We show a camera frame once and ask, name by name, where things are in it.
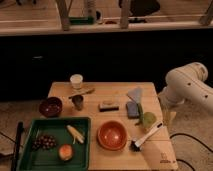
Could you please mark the white handled black brush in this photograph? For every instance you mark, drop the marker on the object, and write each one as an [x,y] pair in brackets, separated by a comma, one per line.
[135,145]

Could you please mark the red orange bowl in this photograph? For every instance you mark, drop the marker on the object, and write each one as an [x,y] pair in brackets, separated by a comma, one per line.
[112,135]

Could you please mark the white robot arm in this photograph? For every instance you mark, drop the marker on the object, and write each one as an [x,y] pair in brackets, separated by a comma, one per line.
[187,83]

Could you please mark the grey folded cloth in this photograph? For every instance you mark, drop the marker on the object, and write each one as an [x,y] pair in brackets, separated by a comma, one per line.
[135,94]

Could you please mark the orange toy fruit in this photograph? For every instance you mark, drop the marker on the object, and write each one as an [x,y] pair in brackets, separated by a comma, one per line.
[65,152]

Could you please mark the green toy vegetable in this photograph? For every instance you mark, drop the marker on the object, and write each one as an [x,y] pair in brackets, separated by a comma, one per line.
[145,119]

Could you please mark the black bar beside tray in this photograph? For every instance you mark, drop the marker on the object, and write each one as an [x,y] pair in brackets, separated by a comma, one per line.
[17,146]

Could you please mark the green plastic tray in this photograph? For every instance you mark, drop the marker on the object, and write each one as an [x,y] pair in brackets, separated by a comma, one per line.
[49,160]

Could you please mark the dark maroon bowl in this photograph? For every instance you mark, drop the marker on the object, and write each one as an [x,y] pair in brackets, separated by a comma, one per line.
[51,107]

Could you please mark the purple toy grapes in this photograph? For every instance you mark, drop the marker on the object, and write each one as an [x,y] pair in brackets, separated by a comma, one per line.
[44,142]

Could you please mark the wooden spatula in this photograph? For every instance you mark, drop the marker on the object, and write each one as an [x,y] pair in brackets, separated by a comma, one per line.
[82,92]

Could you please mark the white paper cup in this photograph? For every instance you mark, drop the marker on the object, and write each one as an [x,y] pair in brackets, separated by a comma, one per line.
[76,81]

